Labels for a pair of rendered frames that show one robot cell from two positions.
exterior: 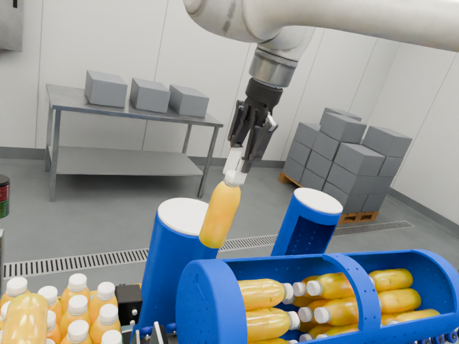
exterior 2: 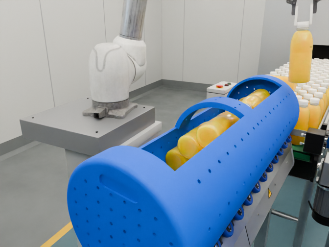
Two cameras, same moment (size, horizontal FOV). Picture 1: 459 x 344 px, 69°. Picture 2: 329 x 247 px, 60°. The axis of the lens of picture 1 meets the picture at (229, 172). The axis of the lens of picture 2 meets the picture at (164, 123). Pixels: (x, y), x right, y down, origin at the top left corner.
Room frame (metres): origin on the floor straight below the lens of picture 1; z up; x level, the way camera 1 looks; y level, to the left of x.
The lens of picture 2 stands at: (1.43, -0.89, 1.45)
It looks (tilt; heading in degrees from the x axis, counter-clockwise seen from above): 21 degrees down; 153
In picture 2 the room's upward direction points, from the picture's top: straight up
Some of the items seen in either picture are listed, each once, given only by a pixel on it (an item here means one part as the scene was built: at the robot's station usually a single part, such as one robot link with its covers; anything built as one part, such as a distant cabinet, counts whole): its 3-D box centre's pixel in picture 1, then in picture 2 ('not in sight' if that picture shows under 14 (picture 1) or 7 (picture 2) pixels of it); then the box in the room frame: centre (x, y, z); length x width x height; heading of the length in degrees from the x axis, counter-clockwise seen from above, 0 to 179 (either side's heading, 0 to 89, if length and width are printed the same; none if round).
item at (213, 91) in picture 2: not in sight; (222, 94); (0.23, 0.08, 1.05); 0.20 x 0.10 x 0.10; 119
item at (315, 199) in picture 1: (317, 200); not in sight; (1.75, -0.52, 1.03); 0.28 x 0.28 x 0.01
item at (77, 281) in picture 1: (77, 281); (314, 100); (0.63, 0.28, 1.09); 0.04 x 0.04 x 0.02
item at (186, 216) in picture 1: (192, 216); not in sight; (1.20, 0.10, 1.03); 0.28 x 0.28 x 0.01
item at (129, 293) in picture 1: (126, 307); (313, 141); (0.73, 0.18, 0.95); 0.10 x 0.07 x 0.10; 29
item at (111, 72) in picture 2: not in sight; (109, 70); (0.29, -0.56, 1.24); 0.18 x 0.16 x 0.22; 139
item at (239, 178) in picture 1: (242, 170); (296, 15); (0.72, -0.03, 1.45); 0.03 x 0.01 x 0.07; 128
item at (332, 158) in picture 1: (339, 161); not in sight; (4.48, -1.41, 0.59); 1.20 x 0.80 x 1.19; 36
